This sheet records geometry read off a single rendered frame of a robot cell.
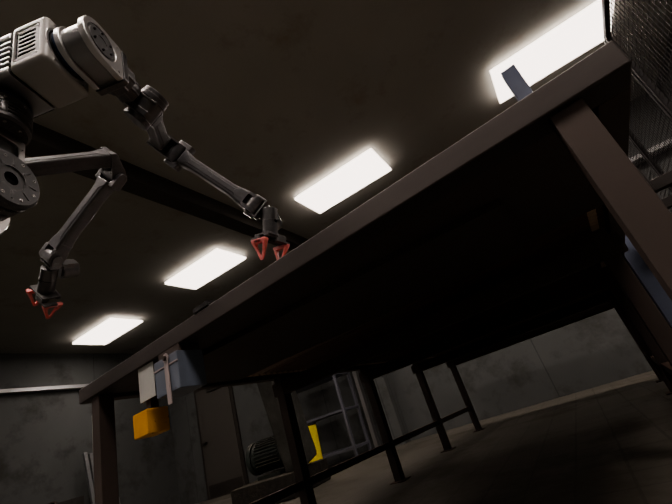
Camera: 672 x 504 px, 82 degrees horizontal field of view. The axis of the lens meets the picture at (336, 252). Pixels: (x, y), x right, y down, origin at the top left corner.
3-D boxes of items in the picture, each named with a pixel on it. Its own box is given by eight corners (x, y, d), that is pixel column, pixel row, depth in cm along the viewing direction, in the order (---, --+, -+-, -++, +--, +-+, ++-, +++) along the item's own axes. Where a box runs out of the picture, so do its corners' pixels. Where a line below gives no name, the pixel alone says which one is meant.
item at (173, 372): (178, 399, 118) (171, 341, 125) (153, 411, 124) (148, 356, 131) (209, 394, 127) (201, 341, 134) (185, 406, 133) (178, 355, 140)
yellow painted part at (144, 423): (148, 434, 126) (142, 362, 135) (133, 440, 130) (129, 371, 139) (170, 429, 132) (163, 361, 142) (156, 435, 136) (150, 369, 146)
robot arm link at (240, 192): (160, 158, 147) (178, 137, 149) (166, 165, 153) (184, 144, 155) (250, 218, 141) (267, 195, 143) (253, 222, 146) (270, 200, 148)
